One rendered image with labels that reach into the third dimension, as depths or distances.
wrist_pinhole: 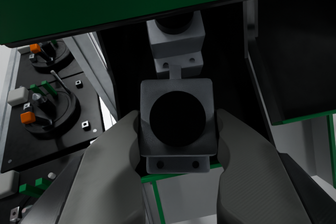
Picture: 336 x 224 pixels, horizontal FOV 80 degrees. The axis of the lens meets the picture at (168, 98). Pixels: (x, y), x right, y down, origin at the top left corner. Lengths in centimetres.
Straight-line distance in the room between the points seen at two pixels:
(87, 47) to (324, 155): 38
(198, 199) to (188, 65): 25
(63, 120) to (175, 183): 33
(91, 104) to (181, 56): 42
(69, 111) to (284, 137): 47
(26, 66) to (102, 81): 60
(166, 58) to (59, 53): 60
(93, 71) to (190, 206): 27
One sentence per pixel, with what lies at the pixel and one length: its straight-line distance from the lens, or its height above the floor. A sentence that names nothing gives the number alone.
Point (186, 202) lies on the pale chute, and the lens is 38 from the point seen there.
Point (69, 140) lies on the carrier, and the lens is 54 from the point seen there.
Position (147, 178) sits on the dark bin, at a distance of 18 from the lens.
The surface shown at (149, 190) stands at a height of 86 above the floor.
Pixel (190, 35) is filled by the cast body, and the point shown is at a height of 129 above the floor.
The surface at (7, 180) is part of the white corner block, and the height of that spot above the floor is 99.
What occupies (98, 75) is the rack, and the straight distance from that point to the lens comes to 23.
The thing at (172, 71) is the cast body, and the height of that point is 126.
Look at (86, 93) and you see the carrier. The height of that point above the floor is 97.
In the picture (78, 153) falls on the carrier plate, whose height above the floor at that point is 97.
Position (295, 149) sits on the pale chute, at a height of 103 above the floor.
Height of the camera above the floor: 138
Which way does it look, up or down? 53 degrees down
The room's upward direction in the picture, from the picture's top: 11 degrees counter-clockwise
